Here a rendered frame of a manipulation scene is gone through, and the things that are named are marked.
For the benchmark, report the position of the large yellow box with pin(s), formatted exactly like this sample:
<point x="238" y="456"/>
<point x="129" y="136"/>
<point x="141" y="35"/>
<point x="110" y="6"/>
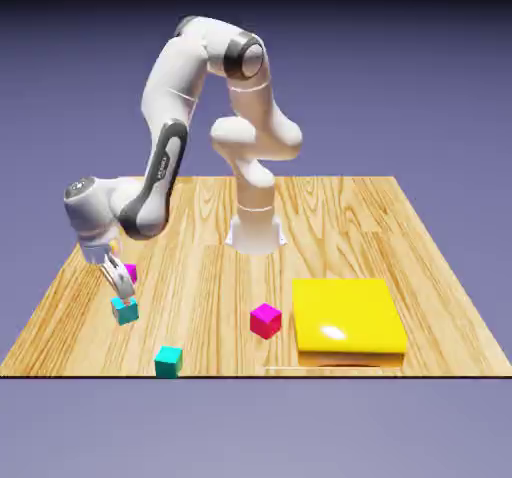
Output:
<point x="346" y="316"/>

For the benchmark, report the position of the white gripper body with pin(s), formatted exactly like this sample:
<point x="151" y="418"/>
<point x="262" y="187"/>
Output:
<point x="118" y="278"/>

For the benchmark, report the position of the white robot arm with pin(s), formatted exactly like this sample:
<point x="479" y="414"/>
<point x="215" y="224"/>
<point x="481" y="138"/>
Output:
<point x="172" y="86"/>

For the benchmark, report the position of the small magenta cube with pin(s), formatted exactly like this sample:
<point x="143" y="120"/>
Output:
<point x="265" y="320"/>
<point x="131" y="272"/>

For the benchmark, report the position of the small cyan cube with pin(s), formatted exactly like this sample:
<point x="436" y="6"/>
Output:
<point x="168" y="361"/>
<point x="126" y="310"/>

